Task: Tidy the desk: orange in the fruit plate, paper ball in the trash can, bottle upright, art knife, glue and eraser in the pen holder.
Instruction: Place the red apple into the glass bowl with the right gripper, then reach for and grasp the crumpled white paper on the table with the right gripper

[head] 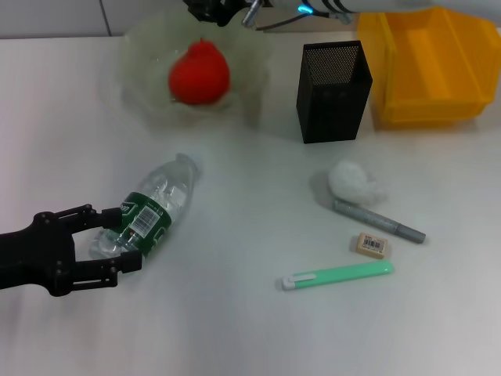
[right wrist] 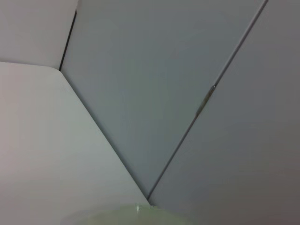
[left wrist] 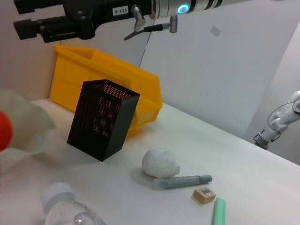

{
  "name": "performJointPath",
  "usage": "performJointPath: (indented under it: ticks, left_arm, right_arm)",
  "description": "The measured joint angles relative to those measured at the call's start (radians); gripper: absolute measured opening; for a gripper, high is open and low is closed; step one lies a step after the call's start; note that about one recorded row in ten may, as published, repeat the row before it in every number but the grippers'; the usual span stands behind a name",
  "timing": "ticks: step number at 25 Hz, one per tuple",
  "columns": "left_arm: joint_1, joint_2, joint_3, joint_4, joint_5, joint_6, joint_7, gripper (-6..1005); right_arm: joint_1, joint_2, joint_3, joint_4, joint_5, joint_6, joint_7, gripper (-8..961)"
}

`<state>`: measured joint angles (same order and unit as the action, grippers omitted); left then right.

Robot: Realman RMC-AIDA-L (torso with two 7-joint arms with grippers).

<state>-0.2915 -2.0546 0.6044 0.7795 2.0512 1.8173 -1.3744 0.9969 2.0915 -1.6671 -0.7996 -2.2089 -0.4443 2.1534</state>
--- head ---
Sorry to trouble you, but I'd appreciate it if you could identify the white paper ball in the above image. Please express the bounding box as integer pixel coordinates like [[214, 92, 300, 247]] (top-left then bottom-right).
[[327, 158, 391, 207]]

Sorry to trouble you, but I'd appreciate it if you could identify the translucent green fruit bowl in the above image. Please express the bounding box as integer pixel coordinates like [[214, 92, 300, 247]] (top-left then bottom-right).
[[119, 7, 273, 130]]

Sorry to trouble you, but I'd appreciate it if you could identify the red-orange plush orange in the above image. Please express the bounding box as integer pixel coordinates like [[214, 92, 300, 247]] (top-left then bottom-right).
[[168, 37, 231, 106]]

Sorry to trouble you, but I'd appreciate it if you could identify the clear green-label water bottle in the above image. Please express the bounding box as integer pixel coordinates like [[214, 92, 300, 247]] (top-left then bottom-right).
[[88, 153, 204, 262]]

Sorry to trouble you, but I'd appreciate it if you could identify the grey glitter marker pen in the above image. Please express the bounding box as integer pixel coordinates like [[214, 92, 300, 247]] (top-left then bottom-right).
[[331, 198, 427, 244]]

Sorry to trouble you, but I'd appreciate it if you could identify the beige eraser with barcode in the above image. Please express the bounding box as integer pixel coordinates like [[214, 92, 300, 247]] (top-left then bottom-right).
[[348, 231, 392, 259]]

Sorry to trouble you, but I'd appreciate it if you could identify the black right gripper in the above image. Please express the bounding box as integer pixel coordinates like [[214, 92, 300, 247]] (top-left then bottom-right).
[[186, 0, 252, 27]]

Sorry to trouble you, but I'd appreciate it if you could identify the black mesh pen holder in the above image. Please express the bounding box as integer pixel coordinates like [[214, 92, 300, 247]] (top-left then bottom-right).
[[296, 40, 373, 145]]

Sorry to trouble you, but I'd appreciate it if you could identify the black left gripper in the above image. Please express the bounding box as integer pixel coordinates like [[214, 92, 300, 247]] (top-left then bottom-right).
[[0, 203, 143, 298]]

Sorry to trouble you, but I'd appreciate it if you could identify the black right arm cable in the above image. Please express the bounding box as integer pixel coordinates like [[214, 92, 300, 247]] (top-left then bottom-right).
[[242, 0, 355, 32]]

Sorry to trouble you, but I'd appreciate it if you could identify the mint green pen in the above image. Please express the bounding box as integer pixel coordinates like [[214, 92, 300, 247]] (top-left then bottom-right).
[[276, 261, 395, 291]]

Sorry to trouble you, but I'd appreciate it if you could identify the yellow plastic bin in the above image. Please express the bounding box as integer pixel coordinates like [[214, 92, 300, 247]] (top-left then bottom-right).
[[355, 6, 495, 130]]

